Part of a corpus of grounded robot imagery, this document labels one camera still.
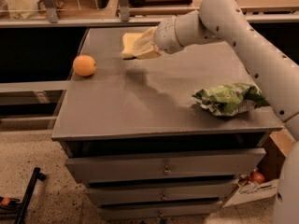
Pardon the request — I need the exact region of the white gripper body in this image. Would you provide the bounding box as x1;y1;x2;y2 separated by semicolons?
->
153;16;184;54

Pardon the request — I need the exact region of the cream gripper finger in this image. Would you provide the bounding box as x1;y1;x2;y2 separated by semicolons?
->
132;26;162;60

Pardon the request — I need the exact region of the yellow sponge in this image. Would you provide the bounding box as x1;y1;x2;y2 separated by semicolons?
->
121;33;142;60

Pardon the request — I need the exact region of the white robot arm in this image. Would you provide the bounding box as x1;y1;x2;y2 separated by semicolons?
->
134;0;299;224

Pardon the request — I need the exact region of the orange fruit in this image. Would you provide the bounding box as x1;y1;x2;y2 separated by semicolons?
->
73;55;96;77

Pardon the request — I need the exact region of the grey drawer cabinet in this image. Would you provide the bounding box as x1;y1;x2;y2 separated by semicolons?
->
52;28;282;220

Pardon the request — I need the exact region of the cardboard box on floor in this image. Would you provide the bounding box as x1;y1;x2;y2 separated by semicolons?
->
224;129;295;207

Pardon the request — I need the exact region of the red onion in box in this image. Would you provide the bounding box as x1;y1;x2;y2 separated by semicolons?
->
250;170;265;184

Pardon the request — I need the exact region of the black stand on floor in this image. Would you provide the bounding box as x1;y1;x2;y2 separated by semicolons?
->
0;167;46;224

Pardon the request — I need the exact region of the metal railing frame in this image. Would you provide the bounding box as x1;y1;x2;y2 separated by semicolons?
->
1;0;299;26

